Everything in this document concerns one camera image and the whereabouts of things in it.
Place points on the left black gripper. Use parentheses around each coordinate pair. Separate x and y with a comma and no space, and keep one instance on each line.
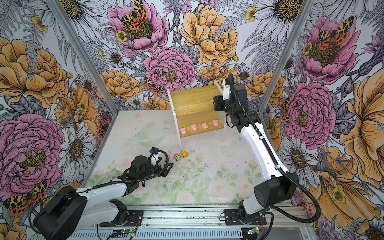
(167,171)

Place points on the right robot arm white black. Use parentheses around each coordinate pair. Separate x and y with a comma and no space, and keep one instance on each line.
(277,184)

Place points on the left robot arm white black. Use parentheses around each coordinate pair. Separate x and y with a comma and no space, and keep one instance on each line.
(73,209)

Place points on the pink green toy truck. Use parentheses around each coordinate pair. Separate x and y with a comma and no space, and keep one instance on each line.
(177,157)

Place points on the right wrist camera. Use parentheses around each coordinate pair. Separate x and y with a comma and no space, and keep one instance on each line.
(226,92)

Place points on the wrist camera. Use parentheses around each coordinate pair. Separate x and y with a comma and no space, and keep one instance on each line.
(154,156)
(226,92)

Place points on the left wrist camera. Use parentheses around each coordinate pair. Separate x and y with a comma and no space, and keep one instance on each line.
(154,156)

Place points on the wooden two-tier shelf white frame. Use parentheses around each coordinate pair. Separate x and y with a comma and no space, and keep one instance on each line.
(195,106)

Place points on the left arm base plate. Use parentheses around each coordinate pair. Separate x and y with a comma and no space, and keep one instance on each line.
(131,218)

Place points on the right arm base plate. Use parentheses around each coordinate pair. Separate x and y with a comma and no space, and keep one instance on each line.
(236,217)

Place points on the right aluminium corner post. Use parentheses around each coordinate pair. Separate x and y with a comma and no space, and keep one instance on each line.
(291,40)

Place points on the aluminium corner post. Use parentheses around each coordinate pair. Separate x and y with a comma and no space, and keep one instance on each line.
(291,40)
(69,30)

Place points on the aluminium front rail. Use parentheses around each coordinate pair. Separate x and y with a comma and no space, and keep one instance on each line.
(172,217)

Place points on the left aluminium corner post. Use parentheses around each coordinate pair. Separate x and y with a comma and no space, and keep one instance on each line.
(69,30)

